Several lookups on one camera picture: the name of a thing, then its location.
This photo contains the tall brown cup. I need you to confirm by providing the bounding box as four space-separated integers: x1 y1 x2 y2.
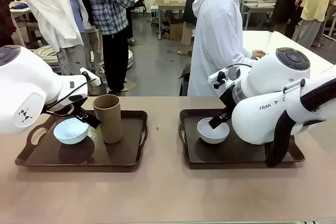
92 94 123 144

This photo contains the person in plaid shirt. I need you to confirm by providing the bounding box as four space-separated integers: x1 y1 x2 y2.
85 0 136 93

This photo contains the person in dark red plaid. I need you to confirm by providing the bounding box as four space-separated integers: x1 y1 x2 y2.
0 0 15 48

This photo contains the person in black clothes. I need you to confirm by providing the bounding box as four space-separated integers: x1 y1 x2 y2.
270 0 305 38

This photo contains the white round base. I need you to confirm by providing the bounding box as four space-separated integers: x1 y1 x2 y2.
127 49 135 70

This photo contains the person in beige trousers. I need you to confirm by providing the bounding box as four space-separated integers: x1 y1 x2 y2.
181 0 211 55

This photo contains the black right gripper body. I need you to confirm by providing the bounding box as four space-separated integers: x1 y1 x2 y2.
219 85 239 116

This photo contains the black braided cable bundle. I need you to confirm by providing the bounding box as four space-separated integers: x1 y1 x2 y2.
264 77 336 167

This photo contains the person in white hoodie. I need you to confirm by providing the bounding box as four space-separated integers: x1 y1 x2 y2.
187 0 266 97

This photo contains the grey workbench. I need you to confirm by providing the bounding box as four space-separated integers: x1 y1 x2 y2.
240 0 276 30

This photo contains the white table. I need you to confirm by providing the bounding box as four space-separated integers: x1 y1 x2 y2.
243 30 336 75

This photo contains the dark brown serving tray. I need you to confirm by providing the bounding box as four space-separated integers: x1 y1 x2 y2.
15 110 149 167
178 108 306 169

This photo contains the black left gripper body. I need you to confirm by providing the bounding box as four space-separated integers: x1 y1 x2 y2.
43 94 89 120

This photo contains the person's right forearm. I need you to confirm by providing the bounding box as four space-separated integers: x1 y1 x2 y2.
236 45 253 59

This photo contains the black office chair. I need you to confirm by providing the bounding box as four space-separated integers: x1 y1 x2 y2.
133 0 146 14

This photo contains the dark brown plastic stool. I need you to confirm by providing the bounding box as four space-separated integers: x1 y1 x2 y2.
25 22 44 47

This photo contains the cardboard box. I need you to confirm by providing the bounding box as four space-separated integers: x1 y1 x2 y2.
169 23 184 41

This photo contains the light blue bowl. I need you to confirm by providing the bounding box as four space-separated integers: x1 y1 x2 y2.
53 118 90 145

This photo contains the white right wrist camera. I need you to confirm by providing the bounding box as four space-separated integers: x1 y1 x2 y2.
208 68 229 90

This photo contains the wooden top workbench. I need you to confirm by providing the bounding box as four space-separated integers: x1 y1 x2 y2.
154 0 187 35

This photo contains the white corrugated hose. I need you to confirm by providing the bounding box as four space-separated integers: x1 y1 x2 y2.
34 45 59 65

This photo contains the person in white shirt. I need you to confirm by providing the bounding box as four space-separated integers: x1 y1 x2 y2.
19 0 107 96

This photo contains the person's right hand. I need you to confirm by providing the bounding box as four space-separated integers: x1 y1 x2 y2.
251 49 267 61

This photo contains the white bowl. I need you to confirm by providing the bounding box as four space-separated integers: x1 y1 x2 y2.
197 117 230 145

